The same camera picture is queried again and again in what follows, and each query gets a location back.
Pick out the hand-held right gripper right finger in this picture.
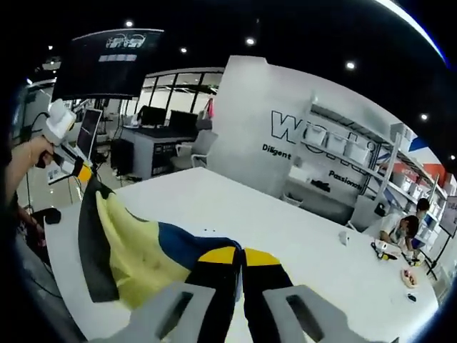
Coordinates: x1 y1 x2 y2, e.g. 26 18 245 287
242 248 401 343

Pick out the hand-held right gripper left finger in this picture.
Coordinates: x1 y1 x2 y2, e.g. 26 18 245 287
87 245 241 343

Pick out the yellow blue grey garment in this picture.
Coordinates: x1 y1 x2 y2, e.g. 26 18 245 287
77 174 242 310

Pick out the person's left hand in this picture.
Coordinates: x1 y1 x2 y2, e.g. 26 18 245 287
19 136 55 169

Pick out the slim upright display screen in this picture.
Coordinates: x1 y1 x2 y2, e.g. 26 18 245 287
76 109 104 160

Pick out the black computer tower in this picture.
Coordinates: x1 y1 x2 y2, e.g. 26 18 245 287
110 138 135 176

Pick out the grey office desk counter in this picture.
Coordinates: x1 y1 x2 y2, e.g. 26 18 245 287
121 126 201 178

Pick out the person's black clothing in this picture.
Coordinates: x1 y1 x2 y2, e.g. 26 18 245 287
9 192 48 260

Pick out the black computer monitor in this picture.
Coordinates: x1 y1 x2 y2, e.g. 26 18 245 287
169 109 199 129
137 105 168 126

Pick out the white office chair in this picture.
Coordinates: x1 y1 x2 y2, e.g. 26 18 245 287
170 130 219 169

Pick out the yellow black tool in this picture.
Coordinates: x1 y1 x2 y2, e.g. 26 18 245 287
371 241 401 262

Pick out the grey pink hanging bag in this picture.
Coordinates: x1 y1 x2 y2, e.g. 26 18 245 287
197 98 217 129

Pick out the cream coloured tray object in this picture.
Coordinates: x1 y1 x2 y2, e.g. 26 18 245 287
401 267 421 289

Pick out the white storage bin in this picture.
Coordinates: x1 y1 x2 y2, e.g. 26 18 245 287
346 141 371 164
306 129 328 147
326 132 349 155

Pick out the grey metal storage shelf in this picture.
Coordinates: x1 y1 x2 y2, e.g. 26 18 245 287
388 123 451 233
285 94 399 215

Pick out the display on tripod stand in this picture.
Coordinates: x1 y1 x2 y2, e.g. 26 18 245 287
426 195 457 282

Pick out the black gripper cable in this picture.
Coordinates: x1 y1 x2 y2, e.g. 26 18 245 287
29 111 50 136

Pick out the large dark wall screen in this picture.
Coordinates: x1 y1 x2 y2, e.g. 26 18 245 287
53 28 165 99

